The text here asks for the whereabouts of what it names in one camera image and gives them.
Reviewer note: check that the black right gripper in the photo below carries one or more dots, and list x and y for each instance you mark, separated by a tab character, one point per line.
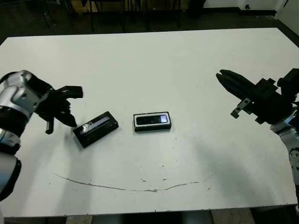
268	105

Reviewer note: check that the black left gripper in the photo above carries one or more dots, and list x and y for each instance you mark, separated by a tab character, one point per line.
53	105

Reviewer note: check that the black box with clear window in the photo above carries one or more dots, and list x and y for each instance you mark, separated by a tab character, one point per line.
98	130

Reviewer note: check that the slim black camera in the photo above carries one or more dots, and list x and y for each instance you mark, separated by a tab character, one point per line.
149	120

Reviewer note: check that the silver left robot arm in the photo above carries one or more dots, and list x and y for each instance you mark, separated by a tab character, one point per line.
16	93

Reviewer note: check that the black box with white tray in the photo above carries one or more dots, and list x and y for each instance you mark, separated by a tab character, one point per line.
151	129

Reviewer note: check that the black waste bin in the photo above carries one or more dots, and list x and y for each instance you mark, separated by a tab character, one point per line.
197	8

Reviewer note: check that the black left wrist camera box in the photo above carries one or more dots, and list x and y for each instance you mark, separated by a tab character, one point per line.
73	91

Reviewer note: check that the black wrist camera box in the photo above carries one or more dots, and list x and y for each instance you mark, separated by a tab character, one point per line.
73	91
289	81

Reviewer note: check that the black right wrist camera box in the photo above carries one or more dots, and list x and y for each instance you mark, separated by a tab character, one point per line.
289	81

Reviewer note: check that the black round wall knob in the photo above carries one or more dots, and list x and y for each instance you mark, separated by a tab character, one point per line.
247	6

